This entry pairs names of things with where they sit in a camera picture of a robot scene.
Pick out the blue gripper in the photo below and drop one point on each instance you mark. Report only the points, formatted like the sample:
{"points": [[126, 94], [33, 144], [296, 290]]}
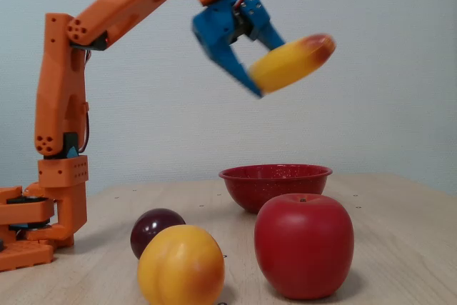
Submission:
{"points": [[218, 31]]}

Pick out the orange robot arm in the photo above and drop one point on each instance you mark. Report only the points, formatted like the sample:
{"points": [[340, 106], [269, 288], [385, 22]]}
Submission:
{"points": [[59, 83]]}

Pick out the orange robot base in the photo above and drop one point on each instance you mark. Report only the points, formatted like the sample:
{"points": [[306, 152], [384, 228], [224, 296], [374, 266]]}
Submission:
{"points": [[25, 212]]}

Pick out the yellow orange plastic peach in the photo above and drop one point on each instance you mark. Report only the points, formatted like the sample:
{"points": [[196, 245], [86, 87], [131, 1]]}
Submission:
{"points": [[180, 265]]}

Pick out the red speckled enamel bowl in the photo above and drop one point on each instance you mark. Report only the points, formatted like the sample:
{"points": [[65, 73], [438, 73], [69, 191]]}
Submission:
{"points": [[264, 183]]}

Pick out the yellow plastic banana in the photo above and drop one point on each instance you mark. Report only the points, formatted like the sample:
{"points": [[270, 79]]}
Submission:
{"points": [[291, 64]]}

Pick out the dark purple plastic plum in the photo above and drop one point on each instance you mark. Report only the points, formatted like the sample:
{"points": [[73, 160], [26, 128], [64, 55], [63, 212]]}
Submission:
{"points": [[151, 226]]}

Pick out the red plastic apple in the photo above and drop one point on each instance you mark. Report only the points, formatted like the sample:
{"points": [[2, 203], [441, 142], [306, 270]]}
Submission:
{"points": [[303, 248]]}

